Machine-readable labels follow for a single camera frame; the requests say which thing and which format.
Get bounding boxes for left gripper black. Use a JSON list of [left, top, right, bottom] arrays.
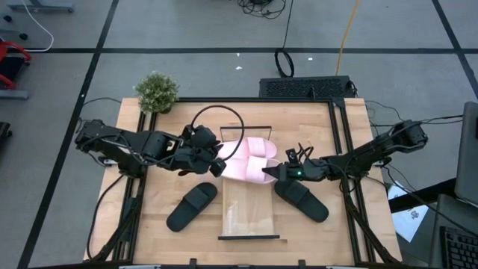
[[175, 125, 224, 176]]

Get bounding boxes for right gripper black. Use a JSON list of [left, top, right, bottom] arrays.
[[262, 158, 332, 183]]

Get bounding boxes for pink slide sandal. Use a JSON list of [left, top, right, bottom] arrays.
[[217, 136, 279, 161], [220, 155, 282, 185]]

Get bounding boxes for black slide sandal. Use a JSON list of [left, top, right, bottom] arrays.
[[165, 182, 219, 233], [273, 178, 330, 224]]

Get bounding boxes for small potted green plant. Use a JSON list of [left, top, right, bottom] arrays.
[[133, 70, 181, 115]]

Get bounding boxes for black computer case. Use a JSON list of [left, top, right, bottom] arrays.
[[258, 75, 354, 101]]

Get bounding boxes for white paper sheet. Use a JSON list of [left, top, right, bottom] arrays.
[[387, 180, 430, 244]]

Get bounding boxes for black desk base bar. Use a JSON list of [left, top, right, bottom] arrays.
[[388, 178, 459, 214]]

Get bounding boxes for grey desk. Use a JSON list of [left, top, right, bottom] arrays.
[[428, 193, 478, 269]]

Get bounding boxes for grey monitor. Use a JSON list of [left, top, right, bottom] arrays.
[[454, 100, 478, 208]]

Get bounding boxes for black computer keyboard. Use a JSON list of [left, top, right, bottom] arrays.
[[439, 225, 478, 269]]

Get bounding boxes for grey stand base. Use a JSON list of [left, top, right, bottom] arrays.
[[6, 0, 75, 14]]

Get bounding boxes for red cart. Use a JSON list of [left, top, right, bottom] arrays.
[[0, 38, 33, 91]]

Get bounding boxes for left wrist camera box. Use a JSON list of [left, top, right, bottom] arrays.
[[208, 158, 227, 179]]

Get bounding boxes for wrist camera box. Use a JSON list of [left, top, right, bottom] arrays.
[[285, 146, 300, 164], [208, 158, 227, 179]]

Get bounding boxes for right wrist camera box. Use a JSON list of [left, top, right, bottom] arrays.
[[285, 146, 300, 164]]

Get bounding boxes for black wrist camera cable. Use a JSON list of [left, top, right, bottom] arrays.
[[190, 105, 246, 165]]

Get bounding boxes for wooden shelf black metal frame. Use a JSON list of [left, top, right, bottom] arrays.
[[217, 125, 281, 241]]

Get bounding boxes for black metal table frame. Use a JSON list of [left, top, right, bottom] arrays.
[[87, 96, 403, 269]]

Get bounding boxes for coiled black floor cable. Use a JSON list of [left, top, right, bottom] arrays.
[[273, 0, 296, 79]]

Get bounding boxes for black cable on table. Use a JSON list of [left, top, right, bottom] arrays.
[[85, 172, 127, 262]]

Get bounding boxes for tangled black cable bundle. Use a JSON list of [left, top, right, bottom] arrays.
[[237, 0, 288, 20]]

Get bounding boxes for yellow floor cable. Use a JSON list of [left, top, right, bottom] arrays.
[[335, 0, 361, 77]]

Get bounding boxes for white floor cable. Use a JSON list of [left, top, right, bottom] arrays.
[[20, 0, 55, 53]]

